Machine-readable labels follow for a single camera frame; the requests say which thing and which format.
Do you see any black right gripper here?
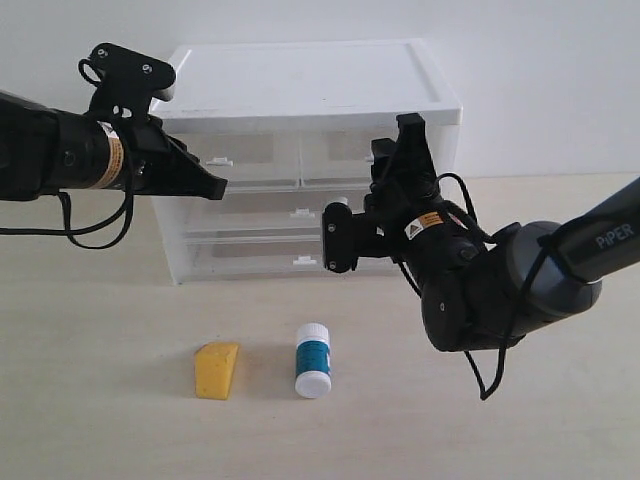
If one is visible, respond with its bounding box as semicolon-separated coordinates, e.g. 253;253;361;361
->
364;113;495;285

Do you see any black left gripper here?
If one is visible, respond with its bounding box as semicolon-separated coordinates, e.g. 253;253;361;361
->
107;115;228;200

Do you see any white bottle teal label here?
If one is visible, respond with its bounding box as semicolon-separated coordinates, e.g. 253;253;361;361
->
294;322;332;399

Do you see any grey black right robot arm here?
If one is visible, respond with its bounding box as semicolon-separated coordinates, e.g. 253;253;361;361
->
366;113;639;352

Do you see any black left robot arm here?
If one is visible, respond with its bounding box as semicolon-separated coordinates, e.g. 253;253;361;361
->
1;92;227;201

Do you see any white plastic drawer cabinet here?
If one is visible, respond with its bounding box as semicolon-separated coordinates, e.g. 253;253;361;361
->
151;39;462;284

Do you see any yellow cheese wedge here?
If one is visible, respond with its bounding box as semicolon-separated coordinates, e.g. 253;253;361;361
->
194;342;240;400

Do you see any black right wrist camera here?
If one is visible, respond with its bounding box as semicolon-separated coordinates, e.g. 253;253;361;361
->
321;201;388;274

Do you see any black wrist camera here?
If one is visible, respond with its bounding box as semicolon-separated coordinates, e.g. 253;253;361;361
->
78;42;177;125
321;201;388;274

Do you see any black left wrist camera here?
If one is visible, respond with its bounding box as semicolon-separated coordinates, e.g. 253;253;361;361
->
78;42;177;125

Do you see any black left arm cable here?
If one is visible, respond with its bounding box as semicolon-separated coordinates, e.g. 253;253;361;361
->
0;147;149;250

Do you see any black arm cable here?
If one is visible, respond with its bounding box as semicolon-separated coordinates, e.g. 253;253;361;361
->
369;172;556;401
0;147;149;250

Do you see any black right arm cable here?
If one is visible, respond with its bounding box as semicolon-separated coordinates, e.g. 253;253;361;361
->
369;172;556;401

